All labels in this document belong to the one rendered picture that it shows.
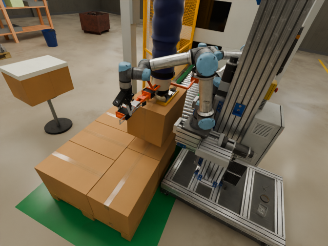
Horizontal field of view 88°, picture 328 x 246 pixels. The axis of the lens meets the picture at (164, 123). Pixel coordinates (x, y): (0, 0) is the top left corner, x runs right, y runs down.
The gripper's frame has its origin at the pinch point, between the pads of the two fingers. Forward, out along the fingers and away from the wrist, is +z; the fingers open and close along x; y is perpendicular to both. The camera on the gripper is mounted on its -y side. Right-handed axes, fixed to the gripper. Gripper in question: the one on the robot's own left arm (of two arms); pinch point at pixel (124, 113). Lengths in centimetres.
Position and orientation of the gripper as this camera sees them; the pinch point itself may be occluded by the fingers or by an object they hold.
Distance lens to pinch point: 124.9
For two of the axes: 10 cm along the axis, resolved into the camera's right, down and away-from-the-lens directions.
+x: -9.0, -3.4, 2.7
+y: 4.2, -5.3, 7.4
